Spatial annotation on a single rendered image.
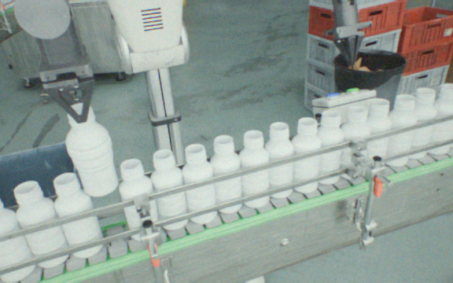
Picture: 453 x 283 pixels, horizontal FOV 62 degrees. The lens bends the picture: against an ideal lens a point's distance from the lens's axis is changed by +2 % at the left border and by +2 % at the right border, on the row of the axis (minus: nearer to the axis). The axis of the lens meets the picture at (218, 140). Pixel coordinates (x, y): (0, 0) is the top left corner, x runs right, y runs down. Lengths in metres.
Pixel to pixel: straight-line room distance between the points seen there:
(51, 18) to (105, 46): 3.89
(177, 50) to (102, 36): 3.15
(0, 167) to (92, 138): 0.74
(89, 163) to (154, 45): 0.63
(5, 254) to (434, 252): 1.95
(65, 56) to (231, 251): 0.50
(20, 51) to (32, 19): 4.20
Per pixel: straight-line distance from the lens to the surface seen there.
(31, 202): 0.71
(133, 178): 0.68
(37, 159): 1.33
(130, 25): 1.18
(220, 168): 0.72
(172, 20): 1.20
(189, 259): 0.80
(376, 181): 0.80
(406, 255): 2.20
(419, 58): 3.75
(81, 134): 0.64
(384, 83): 2.63
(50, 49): 0.58
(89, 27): 4.36
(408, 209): 1.05
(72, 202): 0.70
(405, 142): 0.94
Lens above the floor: 1.53
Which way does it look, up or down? 31 degrees down
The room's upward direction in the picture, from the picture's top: 5 degrees counter-clockwise
